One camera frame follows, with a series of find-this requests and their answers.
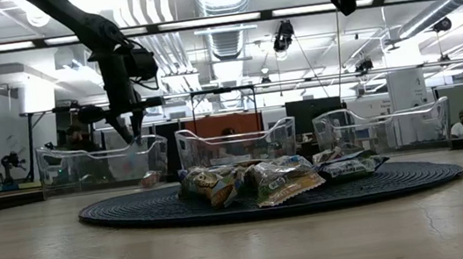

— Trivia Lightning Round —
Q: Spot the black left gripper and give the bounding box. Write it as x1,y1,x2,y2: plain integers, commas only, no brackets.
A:
69,40,170,151

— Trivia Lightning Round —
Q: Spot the black ceiling spotlight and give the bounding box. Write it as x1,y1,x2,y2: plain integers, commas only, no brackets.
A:
270,18,298,54
353,56,376,76
430,15,454,34

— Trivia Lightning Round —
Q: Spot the dark round plate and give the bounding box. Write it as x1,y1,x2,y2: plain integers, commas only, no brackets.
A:
76,149,463,242

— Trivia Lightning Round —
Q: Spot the green orange granola bar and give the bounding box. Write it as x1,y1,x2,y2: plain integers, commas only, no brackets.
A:
249,154,329,210

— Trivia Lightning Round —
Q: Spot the thin hanging cable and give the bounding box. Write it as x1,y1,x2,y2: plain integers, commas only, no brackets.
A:
327,10,351,98

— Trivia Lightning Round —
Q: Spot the clear plastic bin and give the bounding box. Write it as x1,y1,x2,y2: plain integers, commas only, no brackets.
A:
33,131,174,201
311,95,456,167
173,114,302,183

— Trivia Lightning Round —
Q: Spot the brown blue snack bag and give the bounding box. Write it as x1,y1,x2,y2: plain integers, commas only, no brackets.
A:
177,162,246,214

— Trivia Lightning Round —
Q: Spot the white pillar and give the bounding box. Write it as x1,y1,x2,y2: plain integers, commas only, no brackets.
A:
15,74,57,116
381,41,430,113

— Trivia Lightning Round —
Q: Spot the orange partition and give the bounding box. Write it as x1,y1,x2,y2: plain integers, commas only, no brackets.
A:
184,110,265,141

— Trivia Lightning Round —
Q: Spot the black aluminium rig frame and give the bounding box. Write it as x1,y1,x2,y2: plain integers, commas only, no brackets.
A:
0,0,463,215

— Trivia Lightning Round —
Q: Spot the black monitor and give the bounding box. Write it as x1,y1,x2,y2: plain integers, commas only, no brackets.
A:
284,95,346,138

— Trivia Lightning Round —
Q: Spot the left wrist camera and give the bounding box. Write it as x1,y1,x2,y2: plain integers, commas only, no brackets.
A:
126,45,163,94

